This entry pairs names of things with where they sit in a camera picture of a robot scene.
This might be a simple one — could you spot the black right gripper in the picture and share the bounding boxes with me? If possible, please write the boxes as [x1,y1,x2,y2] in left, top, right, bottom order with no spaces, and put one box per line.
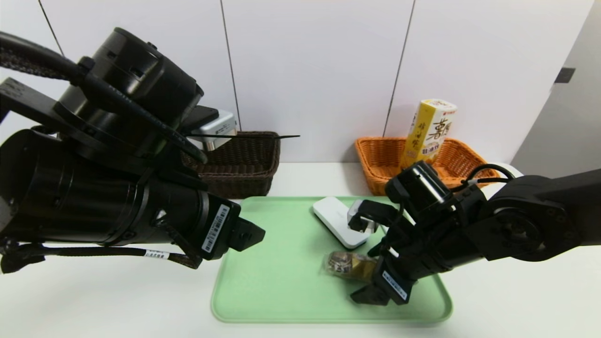
[350,245,454,307]

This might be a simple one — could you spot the thin black zip tie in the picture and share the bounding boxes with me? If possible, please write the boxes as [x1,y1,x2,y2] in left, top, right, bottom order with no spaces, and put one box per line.
[187,135,301,140]

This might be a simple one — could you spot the white oblong case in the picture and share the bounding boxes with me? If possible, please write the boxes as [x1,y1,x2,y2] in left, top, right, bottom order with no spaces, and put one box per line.
[313,196,371,249]

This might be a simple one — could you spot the thin labelled left arm cable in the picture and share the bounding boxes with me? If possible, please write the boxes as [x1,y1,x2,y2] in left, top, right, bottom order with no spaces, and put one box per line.
[0,242,203,275]

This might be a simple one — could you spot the clear chocolate snack packet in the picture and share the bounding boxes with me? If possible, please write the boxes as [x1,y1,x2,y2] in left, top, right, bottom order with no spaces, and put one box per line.
[322,250,378,283]

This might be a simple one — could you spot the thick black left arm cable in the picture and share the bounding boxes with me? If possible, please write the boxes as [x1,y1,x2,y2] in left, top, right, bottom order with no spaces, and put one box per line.
[0,32,208,165]

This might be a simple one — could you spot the dark brown wicker basket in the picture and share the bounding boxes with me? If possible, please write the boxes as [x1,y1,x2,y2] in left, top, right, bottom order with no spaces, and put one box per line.
[182,131,281,200]

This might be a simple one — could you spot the light green plastic tray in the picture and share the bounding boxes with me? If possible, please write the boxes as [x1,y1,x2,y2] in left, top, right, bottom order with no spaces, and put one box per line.
[211,196,454,323]

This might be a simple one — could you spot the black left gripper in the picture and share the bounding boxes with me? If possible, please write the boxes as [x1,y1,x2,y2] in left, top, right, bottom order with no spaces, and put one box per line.
[146,176,266,261]

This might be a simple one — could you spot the yellow hexagonal snack box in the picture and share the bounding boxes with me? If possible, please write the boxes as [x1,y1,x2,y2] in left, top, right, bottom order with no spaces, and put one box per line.
[400,99,458,169]

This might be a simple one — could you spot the orange wicker basket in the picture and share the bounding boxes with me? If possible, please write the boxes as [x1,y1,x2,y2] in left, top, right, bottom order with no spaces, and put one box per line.
[354,137,501,197]

